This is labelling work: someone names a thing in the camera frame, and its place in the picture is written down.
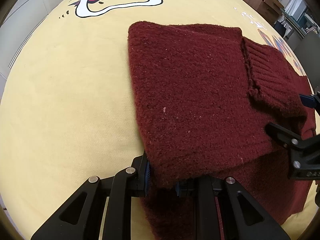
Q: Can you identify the wooden drawer cabinet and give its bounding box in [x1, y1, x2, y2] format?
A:
[243, 0, 284, 26]

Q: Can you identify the grey green chair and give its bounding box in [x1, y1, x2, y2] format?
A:
[287, 31, 320, 87]

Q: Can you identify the yellow dino print bedsheet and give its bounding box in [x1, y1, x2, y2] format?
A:
[1, 0, 317, 239]

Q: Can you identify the dark red knit sweater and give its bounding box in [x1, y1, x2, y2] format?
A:
[128, 22, 316, 239]

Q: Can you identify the white wardrobe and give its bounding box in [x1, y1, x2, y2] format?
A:
[1, 0, 63, 86]

